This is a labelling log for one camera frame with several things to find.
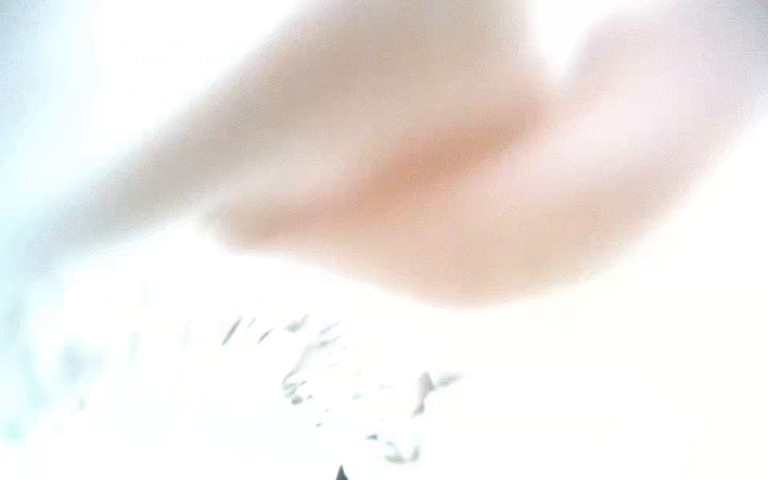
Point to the beige shorts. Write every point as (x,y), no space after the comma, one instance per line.
(424,147)

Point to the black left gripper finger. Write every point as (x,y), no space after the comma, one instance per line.
(341,474)

